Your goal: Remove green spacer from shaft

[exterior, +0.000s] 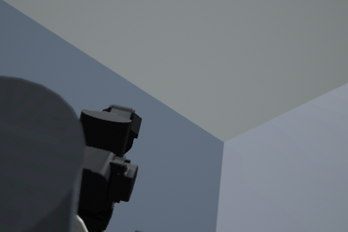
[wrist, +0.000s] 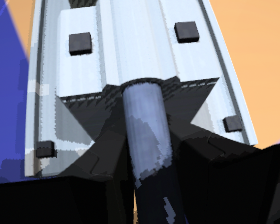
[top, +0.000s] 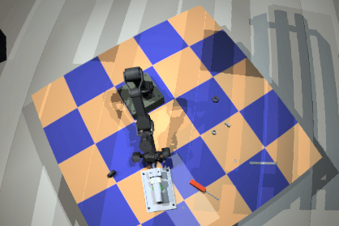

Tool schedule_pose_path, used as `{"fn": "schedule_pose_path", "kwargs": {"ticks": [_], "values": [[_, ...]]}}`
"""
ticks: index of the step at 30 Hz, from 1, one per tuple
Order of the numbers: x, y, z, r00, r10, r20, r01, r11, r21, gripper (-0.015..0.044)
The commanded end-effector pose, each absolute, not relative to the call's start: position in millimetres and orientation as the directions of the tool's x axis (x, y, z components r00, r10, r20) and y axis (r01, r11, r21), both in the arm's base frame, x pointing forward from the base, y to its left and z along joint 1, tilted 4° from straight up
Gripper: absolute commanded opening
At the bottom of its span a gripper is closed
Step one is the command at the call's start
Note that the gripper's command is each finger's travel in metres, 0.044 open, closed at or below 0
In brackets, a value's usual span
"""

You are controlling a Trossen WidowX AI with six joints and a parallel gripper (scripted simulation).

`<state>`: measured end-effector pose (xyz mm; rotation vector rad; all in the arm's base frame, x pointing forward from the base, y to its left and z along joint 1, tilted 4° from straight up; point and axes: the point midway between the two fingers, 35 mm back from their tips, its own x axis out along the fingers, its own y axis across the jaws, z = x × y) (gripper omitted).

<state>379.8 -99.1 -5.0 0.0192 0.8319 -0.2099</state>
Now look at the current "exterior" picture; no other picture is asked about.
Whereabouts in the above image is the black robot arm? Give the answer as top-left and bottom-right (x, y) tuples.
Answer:
(78, 104), (142, 230)

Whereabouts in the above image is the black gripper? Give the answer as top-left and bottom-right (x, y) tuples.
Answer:
(77, 207), (104, 232)

